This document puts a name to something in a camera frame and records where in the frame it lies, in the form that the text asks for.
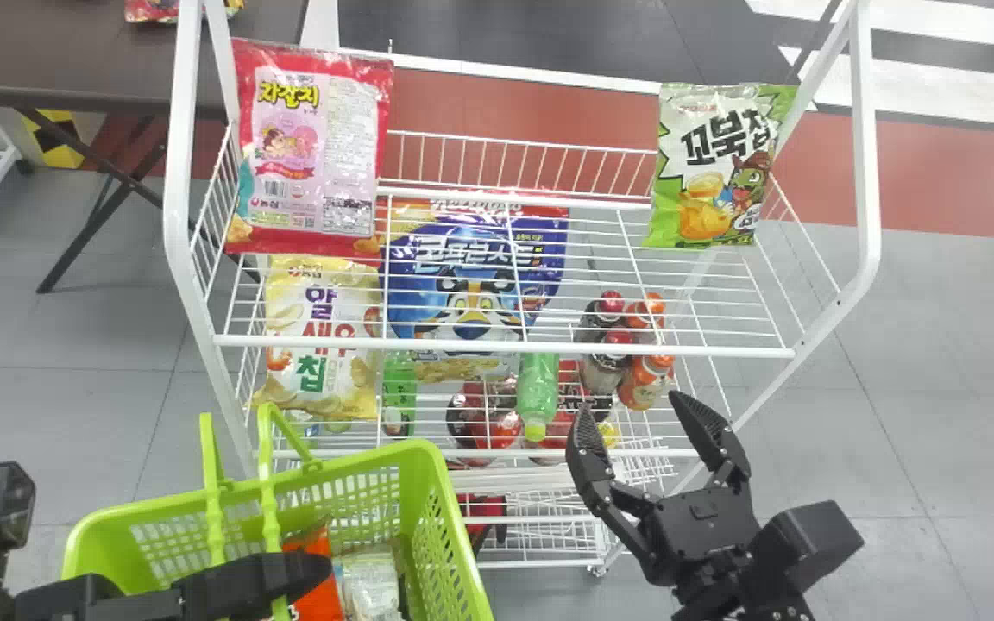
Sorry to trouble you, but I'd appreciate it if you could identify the orange bottle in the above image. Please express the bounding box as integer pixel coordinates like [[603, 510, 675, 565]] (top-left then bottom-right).
[[615, 353, 676, 411], [625, 292, 667, 334]]

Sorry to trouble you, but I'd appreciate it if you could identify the yellow snack packet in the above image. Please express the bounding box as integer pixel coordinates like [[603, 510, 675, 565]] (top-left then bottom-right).
[[250, 254, 387, 424]]

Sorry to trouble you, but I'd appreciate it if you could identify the dark side table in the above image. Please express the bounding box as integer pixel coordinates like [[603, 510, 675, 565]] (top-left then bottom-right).
[[0, 0, 309, 295]]

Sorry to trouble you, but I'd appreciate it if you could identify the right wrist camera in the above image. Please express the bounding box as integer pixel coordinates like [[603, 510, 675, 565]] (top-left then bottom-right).
[[746, 502, 865, 598]]

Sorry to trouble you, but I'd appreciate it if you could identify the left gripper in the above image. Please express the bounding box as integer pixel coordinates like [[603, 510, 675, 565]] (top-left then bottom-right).
[[16, 551, 335, 621]]

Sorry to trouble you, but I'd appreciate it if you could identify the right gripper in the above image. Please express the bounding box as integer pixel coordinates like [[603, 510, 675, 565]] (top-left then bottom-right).
[[565, 390, 763, 598]]

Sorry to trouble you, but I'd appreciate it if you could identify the white snack packet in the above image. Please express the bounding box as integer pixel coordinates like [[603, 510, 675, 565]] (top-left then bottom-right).
[[332, 552, 405, 621]]

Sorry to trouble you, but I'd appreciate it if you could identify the red snack packet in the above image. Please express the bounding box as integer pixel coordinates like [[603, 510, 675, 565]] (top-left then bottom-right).
[[224, 38, 395, 260], [457, 492, 508, 543], [123, 0, 244, 25]]

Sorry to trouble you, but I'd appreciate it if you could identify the green basket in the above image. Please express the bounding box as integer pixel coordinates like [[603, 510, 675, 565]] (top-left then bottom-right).
[[60, 401, 496, 621]]

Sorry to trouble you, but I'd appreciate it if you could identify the blue cereal bag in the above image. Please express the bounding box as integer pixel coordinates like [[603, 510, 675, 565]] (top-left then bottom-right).
[[380, 195, 570, 386]]

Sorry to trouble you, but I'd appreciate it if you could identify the orange snack packet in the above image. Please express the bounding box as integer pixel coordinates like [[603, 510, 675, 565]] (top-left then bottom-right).
[[280, 527, 348, 621]]

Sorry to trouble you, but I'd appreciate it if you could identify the light green bottle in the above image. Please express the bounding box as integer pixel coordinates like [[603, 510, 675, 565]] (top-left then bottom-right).
[[515, 352, 561, 443]]

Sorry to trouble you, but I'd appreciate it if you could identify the green snack packet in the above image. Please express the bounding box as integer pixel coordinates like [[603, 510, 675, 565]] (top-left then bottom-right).
[[641, 82, 799, 250]]

